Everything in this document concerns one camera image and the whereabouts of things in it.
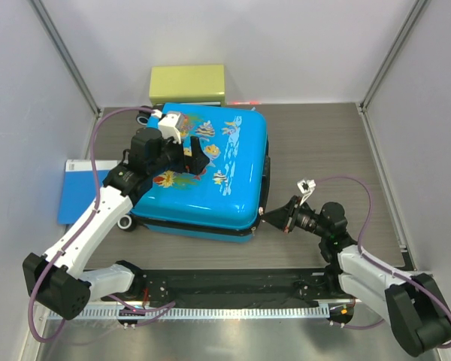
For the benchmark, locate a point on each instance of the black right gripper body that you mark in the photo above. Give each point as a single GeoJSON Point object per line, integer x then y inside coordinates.
{"type": "Point", "coordinates": [307, 219]}

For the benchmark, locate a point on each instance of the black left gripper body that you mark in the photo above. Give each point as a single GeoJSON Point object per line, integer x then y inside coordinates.
{"type": "Point", "coordinates": [171, 158]}

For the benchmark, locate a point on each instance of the blue suitcase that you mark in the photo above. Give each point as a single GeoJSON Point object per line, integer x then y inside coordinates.
{"type": "Point", "coordinates": [223, 202]}

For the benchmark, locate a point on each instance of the blue white box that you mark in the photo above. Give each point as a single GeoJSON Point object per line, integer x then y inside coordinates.
{"type": "Point", "coordinates": [78, 191]}

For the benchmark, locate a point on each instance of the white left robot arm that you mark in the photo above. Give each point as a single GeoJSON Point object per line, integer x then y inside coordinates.
{"type": "Point", "coordinates": [58, 278]}

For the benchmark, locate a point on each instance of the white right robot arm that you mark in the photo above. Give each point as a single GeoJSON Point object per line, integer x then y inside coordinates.
{"type": "Point", "coordinates": [412, 305]}

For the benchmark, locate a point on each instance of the yellow-green drawer organizer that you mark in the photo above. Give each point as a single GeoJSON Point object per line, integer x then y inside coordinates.
{"type": "Point", "coordinates": [188, 84]}

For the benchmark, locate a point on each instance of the marker pen red cap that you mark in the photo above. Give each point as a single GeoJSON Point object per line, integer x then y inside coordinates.
{"type": "Point", "coordinates": [248, 103]}

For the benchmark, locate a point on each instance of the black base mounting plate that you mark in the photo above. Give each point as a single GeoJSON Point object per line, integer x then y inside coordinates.
{"type": "Point", "coordinates": [235, 288]}

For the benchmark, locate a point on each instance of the slotted cable duct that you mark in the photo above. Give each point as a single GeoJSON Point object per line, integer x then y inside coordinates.
{"type": "Point", "coordinates": [110, 312]}

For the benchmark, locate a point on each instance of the aluminium corner post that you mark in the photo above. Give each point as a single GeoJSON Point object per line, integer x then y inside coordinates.
{"type": "Point", "coordinates": [404, 32]}
{"type": "Point", "coordinates": [49, 26]}

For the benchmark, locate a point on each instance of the aluminium right corner post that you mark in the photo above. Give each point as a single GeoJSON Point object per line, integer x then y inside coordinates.
{"type": "Point", "coordinates": [404, 32]}

